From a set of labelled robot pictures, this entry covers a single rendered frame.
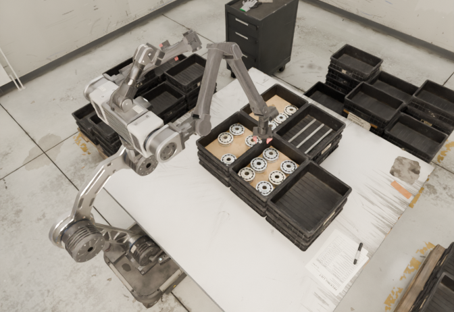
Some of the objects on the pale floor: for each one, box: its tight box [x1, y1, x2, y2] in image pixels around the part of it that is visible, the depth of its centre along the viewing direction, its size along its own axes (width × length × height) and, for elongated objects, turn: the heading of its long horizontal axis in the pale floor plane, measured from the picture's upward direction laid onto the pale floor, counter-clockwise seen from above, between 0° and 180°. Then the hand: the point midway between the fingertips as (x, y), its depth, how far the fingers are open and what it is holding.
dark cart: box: [225, 0, 299, 78], centre depth 375 cm, size 60×45×90 cm
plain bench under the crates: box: [103, 67, 435, 312], centre depth 259 cm, size 160×160×70 cm
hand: (261, 142), depth 202 cm, fingers open, 6 cm apart
